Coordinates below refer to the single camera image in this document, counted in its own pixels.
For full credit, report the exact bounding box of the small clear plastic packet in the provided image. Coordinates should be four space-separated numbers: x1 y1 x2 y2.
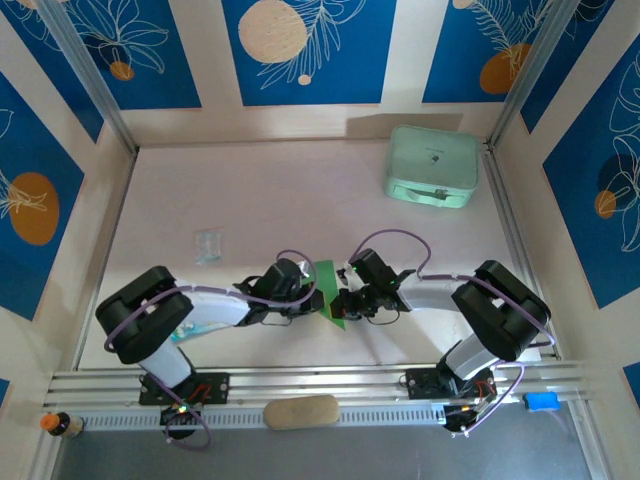
194 229 224 266

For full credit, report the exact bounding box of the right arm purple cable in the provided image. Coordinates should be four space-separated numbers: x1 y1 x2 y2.
353 228 557 439

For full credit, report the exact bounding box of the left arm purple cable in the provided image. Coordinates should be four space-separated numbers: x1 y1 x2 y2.
103 249 319 449

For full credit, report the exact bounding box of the beige oval wooden block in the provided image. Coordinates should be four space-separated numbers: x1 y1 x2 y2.
263 394 340 431

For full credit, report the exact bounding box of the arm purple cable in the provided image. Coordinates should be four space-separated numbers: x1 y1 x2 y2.
353 228 557 439
103 249 319 449

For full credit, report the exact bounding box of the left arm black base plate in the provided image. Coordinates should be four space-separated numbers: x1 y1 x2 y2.
138 372 231 406

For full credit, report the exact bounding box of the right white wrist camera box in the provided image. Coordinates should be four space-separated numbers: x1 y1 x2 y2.
339 259 361 294

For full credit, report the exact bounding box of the aluminium frame post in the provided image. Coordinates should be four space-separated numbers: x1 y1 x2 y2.
37 0 140 154
487 0 591 147

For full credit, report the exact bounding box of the small bottle with orange cap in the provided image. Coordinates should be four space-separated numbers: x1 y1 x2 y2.
39 410 85 440

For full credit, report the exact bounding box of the aluminium side rail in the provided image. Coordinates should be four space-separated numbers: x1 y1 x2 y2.
480 142 560 361

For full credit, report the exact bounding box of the green square paper sheet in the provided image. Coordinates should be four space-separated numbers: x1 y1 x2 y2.
313 259 349 332

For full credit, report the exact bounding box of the aluminium mounting rail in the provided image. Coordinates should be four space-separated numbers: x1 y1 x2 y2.
43 360 592 409

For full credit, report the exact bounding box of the mint green zipper case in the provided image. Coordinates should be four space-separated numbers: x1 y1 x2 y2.
382 124 480 211

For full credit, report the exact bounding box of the blue snack packet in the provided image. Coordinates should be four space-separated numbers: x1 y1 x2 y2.
169 319 236 345

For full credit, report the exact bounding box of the small blue box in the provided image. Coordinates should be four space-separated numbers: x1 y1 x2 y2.
523 391 560 414

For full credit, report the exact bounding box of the slotted grey cable duct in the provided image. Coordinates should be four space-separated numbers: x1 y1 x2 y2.
79 405 447 432

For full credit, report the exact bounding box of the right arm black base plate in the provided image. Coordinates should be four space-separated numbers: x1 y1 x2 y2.
405 367 497 401

